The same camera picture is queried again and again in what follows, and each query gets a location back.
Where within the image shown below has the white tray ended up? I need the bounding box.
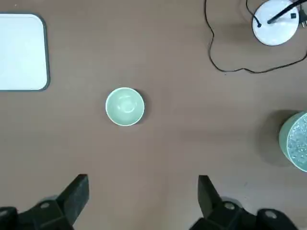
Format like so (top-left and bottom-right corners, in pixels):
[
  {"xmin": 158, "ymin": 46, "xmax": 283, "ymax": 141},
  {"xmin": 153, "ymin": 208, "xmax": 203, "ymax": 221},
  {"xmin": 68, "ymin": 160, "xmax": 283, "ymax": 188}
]
[{"xmin": 0, "ymin": 13, "xmax": 50, "ymax": 92}]

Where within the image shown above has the white desk lamp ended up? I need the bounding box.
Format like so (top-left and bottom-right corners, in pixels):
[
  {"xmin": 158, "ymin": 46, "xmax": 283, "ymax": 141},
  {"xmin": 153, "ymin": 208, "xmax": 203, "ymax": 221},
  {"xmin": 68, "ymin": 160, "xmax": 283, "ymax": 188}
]
[{"xmin": 251, "ymin": 0, "xmax": 305, "ymax": 46}]

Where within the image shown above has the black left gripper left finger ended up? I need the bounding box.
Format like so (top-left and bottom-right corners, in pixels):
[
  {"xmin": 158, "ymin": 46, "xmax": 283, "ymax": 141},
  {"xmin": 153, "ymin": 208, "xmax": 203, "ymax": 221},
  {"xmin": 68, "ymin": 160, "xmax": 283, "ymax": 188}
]
[{"xmin": 0, "ymin": 174, "xmax": 90, "ymax": 230}]

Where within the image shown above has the small green bowl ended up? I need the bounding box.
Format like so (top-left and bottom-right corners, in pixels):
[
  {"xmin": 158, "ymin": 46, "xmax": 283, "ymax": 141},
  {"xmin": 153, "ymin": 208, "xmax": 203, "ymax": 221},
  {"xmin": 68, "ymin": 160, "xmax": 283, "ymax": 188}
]
[{"xmin": 105, "ymin": 87, "xmax": 145, "ymax": 127}]

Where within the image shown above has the black lamp cable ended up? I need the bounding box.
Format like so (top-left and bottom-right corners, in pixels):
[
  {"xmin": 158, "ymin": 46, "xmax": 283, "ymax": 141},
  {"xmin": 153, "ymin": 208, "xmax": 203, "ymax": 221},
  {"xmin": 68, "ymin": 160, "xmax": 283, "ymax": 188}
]
[{"xmin": 204, "ymin": 0, "xmax": 307, "ymax": 74}]

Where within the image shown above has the large green bowl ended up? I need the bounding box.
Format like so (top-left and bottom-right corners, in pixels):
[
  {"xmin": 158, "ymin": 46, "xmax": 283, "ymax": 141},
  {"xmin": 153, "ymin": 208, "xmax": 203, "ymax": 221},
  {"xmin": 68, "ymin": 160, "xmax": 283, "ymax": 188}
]
[{"xmin": 279, "ymin": 111, "xmax": 307, "ymax": 173}]

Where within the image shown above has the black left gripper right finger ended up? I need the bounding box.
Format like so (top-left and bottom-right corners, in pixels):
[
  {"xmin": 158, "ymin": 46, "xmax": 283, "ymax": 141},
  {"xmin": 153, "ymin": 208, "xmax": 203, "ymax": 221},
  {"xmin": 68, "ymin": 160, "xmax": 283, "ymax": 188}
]
[{"xmin": 190, "ymin": 174, "xmax": 303, "ymax": 230}]

